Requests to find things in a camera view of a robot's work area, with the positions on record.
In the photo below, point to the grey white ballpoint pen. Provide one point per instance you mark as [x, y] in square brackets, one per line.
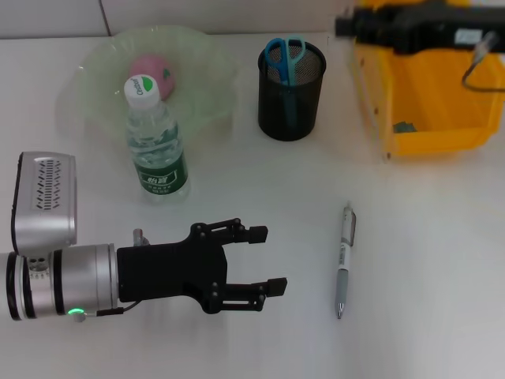
[343, 276]

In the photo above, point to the blue and teal scissors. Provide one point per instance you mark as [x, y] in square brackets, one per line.
[286, 67]

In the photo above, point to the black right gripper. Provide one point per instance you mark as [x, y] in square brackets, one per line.
[434, 27]

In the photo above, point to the pink toy peach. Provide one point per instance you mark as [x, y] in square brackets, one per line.
[148, 65]

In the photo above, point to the yellow plastic bin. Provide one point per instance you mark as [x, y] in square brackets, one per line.
[434, 98]

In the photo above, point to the translucent green fruit plate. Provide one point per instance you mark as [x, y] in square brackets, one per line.
[205, 87]

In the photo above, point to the silver plug on left gripper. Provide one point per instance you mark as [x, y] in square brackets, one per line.
[140, 237]

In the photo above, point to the clear green-label water bottle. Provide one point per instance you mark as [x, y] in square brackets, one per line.
[158, 158]

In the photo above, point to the black mesh pen holder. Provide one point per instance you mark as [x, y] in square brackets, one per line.
[290, 114]

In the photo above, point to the silver vented camera box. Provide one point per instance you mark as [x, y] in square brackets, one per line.
[43, 205]

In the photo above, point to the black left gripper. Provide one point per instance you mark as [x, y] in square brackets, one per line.
[169, 272]

